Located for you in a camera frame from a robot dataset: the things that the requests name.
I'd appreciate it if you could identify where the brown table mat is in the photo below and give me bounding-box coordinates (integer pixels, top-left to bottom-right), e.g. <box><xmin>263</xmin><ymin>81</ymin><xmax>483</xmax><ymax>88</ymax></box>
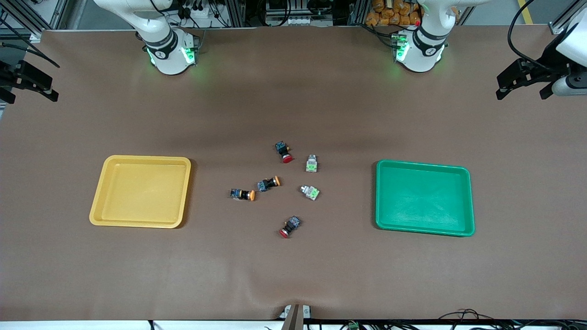
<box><xmin>0</xmin><ymin>25</ymin><xmax>587</xmax><ymax>321</ymax></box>

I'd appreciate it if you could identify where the orange mesh bag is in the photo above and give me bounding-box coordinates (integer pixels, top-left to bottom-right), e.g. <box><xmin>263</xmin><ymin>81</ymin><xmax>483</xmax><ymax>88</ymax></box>
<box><xmin>365</xmin><ymin>0</ymin><xmax>421</xmax><ymax>27</ymax></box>

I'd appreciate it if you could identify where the black cable bundle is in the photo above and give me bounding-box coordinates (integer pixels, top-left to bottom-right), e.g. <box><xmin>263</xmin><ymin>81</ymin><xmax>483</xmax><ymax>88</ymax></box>
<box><xmin>431</xmin><ymin>309</ymin><xmax>587</xmax><ymax>330</ymax></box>

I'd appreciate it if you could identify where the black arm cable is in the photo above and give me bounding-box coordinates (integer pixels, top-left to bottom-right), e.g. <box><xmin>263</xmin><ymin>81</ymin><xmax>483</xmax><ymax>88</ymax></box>
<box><xmin>507</xmin><ymin>0</ymin><xmax>558</xmax><ymax>69</ymax></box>
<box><xmin>0</xmin><ymin>9</ymin><xmax>61</xmax><ymax>68</ymax></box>

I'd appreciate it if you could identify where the red push button switch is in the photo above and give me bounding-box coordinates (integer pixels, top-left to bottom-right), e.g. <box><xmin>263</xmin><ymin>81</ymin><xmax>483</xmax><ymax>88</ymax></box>
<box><xmin>275</xmin><ymin>141</ymin><xmax>294</xmax><ymax>164</ymax></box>
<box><xmin>278</xmin><ymin>216</ymin><xmax>302</xmax><ymax>239</ymax></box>

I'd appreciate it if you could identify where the green plastic tray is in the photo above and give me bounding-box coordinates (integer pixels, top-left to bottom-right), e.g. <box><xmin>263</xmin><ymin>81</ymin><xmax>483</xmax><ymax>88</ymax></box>
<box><xmin>375</xmin><ymin>159</ymin><xmax>476</xmax><ymax>237</ymax></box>

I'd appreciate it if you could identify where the black silver control device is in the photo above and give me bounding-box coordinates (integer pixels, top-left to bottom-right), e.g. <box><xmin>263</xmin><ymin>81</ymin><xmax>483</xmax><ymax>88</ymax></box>
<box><xmin>265</xmin><ymin>0</ymin><xmax>334</xmax><ymax>27</ymax></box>

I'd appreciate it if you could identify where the yellow plastic tray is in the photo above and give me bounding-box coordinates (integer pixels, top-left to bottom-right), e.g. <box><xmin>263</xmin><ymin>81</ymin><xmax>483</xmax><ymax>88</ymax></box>
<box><xmin>89</xmin><ymin>155</ymin><xmax>192</xmax><ymax>229</ymax></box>

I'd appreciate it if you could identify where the aluminium frame profile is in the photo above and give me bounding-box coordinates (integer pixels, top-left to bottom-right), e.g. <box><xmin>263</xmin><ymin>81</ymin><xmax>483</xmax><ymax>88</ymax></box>
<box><xmin>0</xmin><ymin>0</ymin><xmax>69</xmax><ymax>43</ymax></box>
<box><xmin>550</xmin><ymin>0</ymin><xmax>587</xmax><ymax>35</ymax></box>

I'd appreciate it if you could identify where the white power strip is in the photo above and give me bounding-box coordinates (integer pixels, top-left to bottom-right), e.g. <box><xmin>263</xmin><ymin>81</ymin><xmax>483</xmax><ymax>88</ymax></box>
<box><xmin>177</xmin><ymin>0</ymin><xmax>221</xmax><ymax>27</ymax></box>

